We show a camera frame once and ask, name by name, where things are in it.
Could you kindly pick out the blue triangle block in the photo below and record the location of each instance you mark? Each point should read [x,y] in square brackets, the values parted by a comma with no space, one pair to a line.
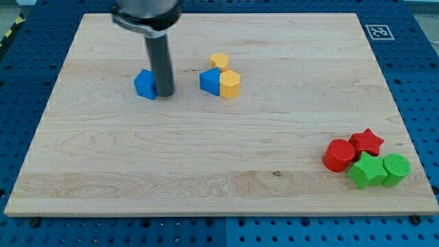
[209,81]

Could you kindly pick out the yellow hexagon block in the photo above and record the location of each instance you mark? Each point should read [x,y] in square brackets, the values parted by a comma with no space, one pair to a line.
[229,84]

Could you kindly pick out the light wooden board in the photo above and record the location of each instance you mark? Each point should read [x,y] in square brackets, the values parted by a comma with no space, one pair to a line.
[306,79]

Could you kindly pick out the yellow cylinder block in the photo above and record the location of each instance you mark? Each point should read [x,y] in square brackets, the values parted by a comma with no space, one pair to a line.
[219,60]

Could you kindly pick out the blue cube block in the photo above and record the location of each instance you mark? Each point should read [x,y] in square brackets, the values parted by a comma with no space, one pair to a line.
[145,84]

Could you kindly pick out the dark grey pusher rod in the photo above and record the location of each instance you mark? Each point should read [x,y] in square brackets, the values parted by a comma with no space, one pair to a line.
[158,52]

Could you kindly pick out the red cylinder block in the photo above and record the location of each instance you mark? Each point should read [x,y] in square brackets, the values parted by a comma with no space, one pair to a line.
[338,155]

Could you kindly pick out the red star block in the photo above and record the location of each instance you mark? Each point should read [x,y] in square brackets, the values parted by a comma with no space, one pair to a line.
[366,141]

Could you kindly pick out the green star block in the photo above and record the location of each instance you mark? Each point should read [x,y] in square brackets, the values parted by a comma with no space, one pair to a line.
[367,171]

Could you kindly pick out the green cylinder block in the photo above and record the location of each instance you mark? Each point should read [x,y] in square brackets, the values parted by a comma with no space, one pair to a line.
[397,168]

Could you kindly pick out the white fiducial marker tag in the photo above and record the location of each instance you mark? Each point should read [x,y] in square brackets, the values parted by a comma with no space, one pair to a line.
[379,32]

